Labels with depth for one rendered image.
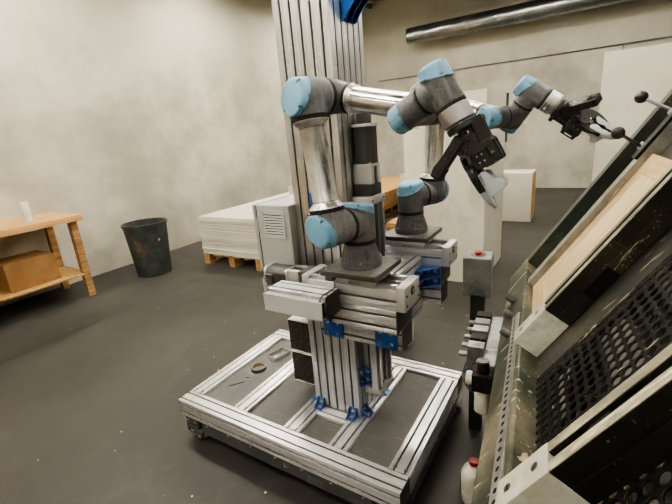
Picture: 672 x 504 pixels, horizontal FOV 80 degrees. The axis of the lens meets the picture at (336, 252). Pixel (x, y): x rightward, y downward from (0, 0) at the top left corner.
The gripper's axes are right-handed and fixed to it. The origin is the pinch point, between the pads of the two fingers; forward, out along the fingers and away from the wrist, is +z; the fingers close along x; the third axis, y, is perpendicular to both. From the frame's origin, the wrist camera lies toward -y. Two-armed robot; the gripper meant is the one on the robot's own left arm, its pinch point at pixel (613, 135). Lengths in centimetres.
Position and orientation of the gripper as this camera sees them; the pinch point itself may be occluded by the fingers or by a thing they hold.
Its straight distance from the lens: 165.2
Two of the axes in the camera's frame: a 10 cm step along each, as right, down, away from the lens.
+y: -0.5, 3.5, 9.4
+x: -6.4, 7.1, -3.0
